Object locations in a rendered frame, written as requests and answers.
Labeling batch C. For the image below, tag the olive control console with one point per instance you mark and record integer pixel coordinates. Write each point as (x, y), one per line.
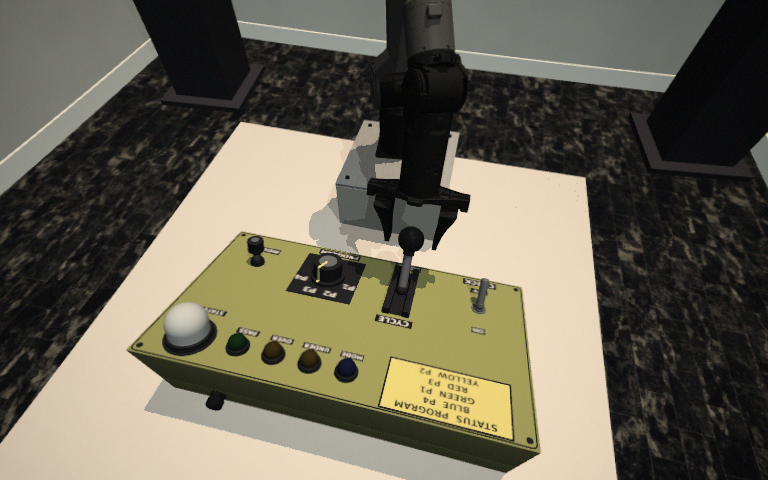
(432, 366)

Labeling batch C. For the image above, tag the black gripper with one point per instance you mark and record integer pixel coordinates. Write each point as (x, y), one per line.
(417, 186)

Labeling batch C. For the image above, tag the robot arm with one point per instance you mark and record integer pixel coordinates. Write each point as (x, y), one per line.
(436, 82)

